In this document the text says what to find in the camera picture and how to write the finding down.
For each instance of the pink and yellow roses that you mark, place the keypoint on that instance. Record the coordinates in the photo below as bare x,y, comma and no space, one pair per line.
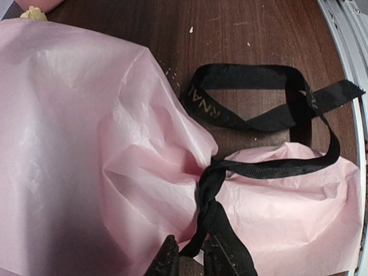
34,13

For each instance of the pink wrapping paper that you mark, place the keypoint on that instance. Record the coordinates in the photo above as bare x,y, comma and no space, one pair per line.
100,162

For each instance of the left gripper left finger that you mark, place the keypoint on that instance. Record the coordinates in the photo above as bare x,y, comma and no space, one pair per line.
166,261

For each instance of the black printed ribbon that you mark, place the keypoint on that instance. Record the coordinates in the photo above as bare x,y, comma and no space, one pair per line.
306,105

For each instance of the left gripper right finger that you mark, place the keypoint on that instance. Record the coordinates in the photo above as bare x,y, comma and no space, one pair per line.
215,263

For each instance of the aluminium front rail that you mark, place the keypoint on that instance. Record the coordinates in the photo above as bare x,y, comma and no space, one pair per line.
347,21

